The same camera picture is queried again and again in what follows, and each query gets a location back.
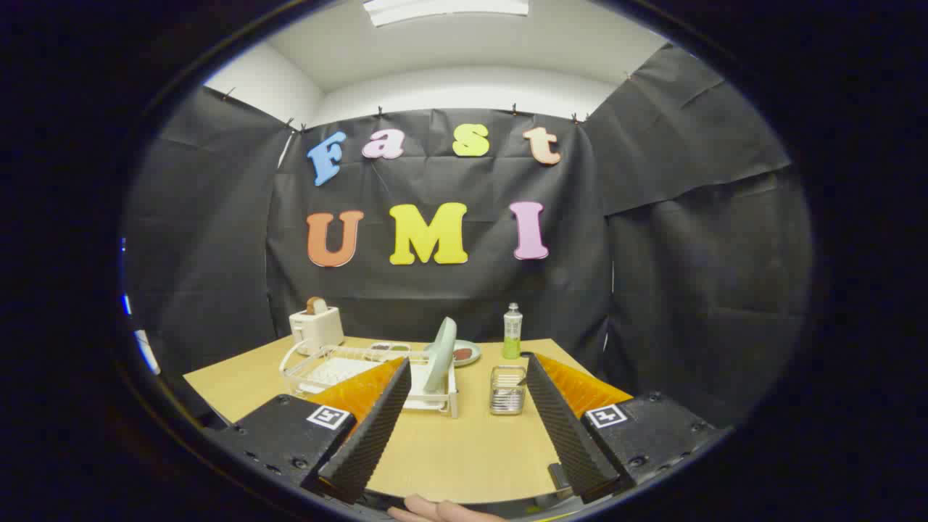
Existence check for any light green plate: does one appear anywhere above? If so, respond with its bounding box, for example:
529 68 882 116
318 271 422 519
423 317 458 394

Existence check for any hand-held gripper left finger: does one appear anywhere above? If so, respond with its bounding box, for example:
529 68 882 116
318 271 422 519
207 357 413 506

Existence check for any white wire dish rack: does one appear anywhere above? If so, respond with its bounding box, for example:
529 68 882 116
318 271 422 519
279 341 461 420

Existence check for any ceiling light panel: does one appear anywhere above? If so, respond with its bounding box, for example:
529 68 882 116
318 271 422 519
362 0 530 28

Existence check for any green drink bottle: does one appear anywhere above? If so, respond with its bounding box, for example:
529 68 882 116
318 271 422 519
502 302 523 360

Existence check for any metal wire basket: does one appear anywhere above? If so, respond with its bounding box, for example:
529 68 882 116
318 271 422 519
489 365 528 416

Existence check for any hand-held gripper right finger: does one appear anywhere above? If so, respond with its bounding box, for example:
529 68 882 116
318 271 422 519
526 352 733 505

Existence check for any white toaster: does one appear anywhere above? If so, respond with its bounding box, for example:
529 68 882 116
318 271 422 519
289 306 346 356

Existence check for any black backdrop cloth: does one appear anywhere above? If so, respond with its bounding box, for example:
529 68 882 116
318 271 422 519
120 43 813 436

